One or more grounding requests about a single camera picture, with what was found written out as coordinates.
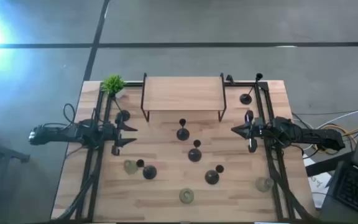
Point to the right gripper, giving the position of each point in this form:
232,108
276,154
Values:
258,129

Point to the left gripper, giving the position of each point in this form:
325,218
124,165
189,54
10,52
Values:
112,133

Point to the tall black candlestick holder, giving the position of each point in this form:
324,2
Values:
123,115
212,177
149,172
245,99

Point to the clear ribbed glass candle holder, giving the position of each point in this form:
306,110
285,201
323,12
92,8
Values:
186,196
263,184
130,167

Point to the medium black candlestick holder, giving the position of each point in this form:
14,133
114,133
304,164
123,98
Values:
194,155

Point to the short black candlestick holder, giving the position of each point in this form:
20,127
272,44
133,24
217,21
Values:
182,134

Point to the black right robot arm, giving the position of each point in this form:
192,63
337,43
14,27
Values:
306,133

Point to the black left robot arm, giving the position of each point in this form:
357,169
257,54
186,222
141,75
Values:
73,132

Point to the black aluminium crossbar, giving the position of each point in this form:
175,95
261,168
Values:
244,84

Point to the artificial plant in white pot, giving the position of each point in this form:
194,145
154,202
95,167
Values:
113,83

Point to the white paper sheet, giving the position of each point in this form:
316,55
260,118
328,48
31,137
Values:
317,186

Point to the dark grey side desk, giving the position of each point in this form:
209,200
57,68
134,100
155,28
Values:
328,214

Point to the black laptop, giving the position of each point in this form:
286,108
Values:
357,189

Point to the small black bracket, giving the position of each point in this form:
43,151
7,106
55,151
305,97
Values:
229,79

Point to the black aluminium frame rails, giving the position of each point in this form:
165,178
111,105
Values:
94,193
278,205

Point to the wooden shelf riser black frame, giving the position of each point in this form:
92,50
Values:
182,93

